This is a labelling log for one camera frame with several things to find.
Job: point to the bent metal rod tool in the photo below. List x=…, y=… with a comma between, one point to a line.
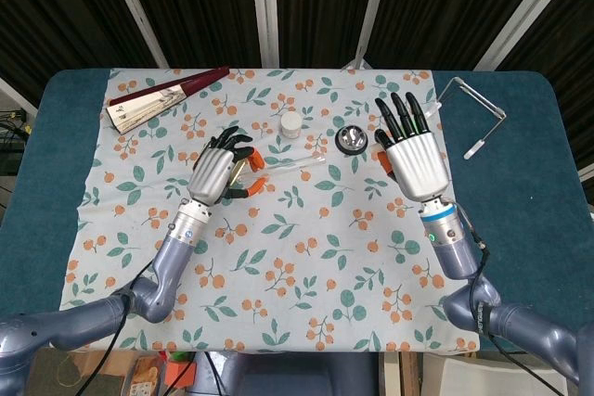
x=480, y=98

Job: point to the white board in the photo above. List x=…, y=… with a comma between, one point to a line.
x=478, y=377

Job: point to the folding paper fan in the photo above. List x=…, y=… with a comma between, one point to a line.
x=153, y=104

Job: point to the clear glass tube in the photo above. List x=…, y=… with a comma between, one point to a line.
x=292, y=165

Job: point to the grey robot torso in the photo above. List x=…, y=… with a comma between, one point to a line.
x=297, y=377

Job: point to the blue felt table cover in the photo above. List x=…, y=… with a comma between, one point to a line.
x=510, y=182

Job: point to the black luncheon meat can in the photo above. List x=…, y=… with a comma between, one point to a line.
x=237, y=169

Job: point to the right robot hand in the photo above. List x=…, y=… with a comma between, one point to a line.
x=417, y=164

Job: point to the printed snack packet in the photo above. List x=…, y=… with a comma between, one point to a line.
x=144, y=375

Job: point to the orange box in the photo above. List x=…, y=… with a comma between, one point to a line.
x=180, y=374

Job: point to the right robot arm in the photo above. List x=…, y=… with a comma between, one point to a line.
x=457, y=257

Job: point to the floral tablecloth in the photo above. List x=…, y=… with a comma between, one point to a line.
x=325, y=275

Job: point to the round metal dish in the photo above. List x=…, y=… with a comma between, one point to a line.
x=351, y=139

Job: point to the small white jar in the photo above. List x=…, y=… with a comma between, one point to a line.
x=290, y=124

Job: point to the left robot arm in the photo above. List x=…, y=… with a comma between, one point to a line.
x=171, y=266

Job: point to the white metal frame post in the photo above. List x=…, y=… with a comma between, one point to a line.
x=134, y=8
x=524, y=8
x=16, y=94
x=264, y=6
x=373, y=6

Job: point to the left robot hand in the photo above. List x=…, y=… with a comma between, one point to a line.
x=211, y=173

